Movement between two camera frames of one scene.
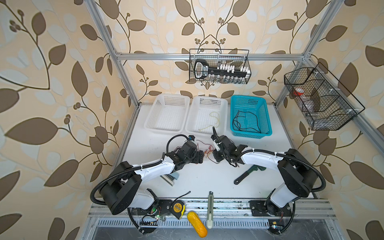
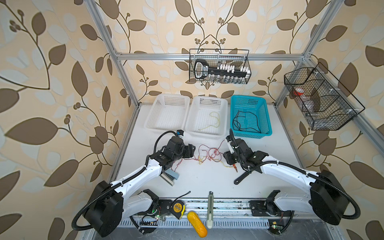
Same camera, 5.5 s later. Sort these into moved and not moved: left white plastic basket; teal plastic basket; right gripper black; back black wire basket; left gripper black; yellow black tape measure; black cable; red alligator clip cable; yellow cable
Moved: left gripper black; red alligator clip cable; right gripper black
Not moved: yellow black tape measure; yellow cable; left white plastic basket; back black wire basket; teal plastic basket; black cable
